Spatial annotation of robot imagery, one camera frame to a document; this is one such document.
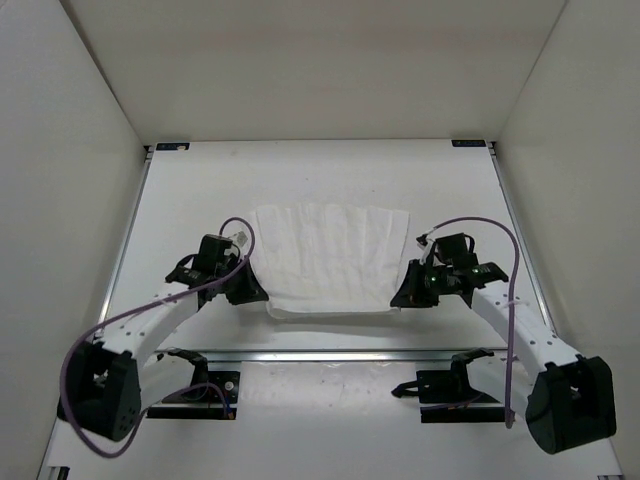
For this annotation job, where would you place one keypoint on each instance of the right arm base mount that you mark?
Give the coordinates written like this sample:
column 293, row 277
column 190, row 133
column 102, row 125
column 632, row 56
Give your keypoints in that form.
column 447, row 397

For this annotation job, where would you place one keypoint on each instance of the white pleated skirt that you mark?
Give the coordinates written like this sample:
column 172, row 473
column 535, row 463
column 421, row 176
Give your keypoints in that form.
column 324, row 260

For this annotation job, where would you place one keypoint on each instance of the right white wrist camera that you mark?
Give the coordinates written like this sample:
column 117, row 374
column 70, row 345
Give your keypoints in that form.
column 428, row 247

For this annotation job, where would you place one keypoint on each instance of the left blue corner label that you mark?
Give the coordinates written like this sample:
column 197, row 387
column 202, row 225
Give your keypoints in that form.
column 172, row 146

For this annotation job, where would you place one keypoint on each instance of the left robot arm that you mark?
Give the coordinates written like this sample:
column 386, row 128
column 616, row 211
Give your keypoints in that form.
column 107, row 382

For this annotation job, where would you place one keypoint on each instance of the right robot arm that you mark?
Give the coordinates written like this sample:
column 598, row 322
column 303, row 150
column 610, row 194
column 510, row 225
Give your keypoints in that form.
column 565, row 398

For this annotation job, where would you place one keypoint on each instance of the blue corner label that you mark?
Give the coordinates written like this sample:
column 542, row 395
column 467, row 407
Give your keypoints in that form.
column 468, row 143
column 172, row 146

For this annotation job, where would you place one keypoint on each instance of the right blue corner label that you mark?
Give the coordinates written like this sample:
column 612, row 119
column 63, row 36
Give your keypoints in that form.
column 468, row 143

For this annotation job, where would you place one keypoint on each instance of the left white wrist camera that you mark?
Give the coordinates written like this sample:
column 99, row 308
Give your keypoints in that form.
column 240, row 239

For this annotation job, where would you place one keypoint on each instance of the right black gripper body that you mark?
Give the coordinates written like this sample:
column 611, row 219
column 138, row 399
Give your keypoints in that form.
column 436, row 279

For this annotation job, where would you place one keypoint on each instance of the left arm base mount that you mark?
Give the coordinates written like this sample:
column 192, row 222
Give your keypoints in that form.
column 213, row 391

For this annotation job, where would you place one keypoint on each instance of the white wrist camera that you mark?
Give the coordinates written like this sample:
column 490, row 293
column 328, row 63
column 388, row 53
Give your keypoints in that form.
column 240, row 239
column 428, row 247

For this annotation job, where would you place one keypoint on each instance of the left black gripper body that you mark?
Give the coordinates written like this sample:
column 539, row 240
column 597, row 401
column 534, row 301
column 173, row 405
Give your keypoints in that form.
column 228, row 265

